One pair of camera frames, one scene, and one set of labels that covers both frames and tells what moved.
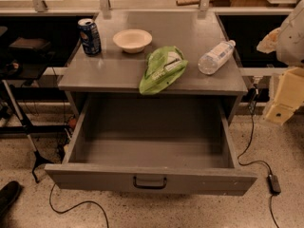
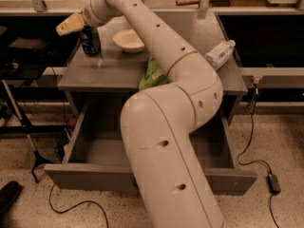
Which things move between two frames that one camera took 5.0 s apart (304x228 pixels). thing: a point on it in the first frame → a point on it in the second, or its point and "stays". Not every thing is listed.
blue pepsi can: [90, 38] stays
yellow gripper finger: [289, 97] → [95, 12]
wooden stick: [180, 3] stays
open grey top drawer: [170, 143] stays
